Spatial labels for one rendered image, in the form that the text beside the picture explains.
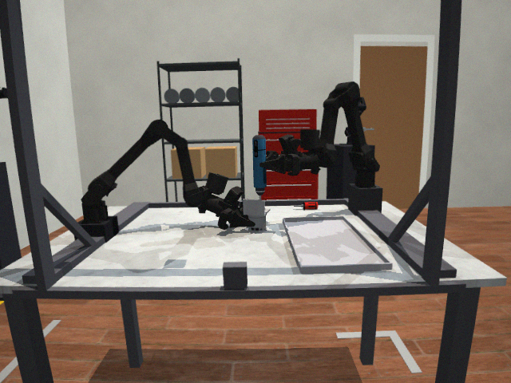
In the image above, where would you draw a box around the red screwdriver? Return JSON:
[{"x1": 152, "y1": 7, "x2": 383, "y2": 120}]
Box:
[{"x1": 295, "y1": 202, "x2": 318, "y2": 210}]

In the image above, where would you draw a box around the blue electric screwdriver barrel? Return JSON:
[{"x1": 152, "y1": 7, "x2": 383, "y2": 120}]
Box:
[{"x1": 252, "y1": 135, "x2": 267, "y2": 199}]

